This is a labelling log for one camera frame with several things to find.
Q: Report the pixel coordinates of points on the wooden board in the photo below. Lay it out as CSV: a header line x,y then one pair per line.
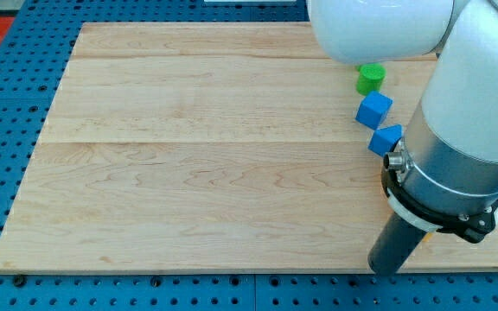
x,y
198,148

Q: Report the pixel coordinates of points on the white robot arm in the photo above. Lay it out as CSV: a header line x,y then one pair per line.
x,y
442,174

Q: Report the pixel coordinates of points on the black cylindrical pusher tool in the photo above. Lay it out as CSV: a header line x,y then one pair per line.
x,y
396,242

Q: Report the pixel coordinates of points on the blue cube block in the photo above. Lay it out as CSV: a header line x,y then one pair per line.
x,y
373,110

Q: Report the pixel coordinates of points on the green cylinder block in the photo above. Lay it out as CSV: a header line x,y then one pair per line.
x,y
371,77

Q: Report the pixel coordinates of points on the blue triangular prism block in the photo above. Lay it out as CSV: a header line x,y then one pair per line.
x,y
383,140

